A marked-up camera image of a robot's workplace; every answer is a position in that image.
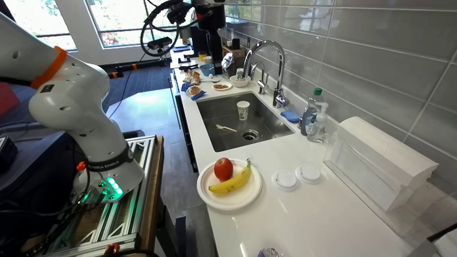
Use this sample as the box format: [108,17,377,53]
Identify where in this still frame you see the camera on mount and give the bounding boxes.
[147,36,174,51]

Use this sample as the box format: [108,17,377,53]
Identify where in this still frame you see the yellow banana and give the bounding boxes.
[208,160,252,195]

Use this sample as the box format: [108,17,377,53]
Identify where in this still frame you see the black coffee machine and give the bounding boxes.
[189,24,212,56]

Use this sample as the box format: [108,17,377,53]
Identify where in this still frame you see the green cap soap bottle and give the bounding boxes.
[300,87,325,136]

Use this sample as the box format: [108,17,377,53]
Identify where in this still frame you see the heap of snack packets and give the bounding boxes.
[181,69,201,86]

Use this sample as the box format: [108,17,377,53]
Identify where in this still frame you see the foil wrapper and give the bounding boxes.
[257,247,281,257]

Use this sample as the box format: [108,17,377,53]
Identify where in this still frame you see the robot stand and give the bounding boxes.
[0,131,165,257]

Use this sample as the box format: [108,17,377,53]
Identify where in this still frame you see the white paper plate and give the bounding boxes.
[196,158,263,211]

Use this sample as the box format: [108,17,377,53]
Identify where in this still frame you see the patterned paper cup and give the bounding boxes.
[236,100,251,121]

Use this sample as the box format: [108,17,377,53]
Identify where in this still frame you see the window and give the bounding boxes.
[3,0,77,51]
[85,0,195,49]

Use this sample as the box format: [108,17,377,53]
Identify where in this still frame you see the shiny steel kettle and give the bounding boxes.
[221,51,246,77]

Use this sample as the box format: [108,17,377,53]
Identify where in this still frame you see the small chrome tap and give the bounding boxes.
[250,61,270,95]

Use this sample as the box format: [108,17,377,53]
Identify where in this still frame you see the white cup lid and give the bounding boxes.
[272,170,299,192]
[295,163,322,185]

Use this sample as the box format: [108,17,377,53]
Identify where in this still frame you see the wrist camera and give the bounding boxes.
[167,3,194,24]

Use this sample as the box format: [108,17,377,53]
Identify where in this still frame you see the blue bowl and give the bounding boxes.
[199,63,216,77]

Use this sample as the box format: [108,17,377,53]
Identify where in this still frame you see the white bowl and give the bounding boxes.
[229,75,251,88]

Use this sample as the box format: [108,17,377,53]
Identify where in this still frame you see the blue sponge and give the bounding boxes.
[280,109,301,124]

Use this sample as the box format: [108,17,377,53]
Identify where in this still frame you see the steel sink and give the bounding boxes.
[196,92,296,153]

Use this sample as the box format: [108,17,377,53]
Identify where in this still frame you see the black box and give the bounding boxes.
[0,136,18,174]

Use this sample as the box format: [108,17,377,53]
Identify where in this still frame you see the clear pump bottle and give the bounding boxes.
[306,102,329,144]

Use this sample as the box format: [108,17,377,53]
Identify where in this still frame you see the blue snack packet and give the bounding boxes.
[185,85,207,101]

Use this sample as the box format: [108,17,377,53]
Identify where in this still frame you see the red apple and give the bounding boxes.
[214,157,234,182]

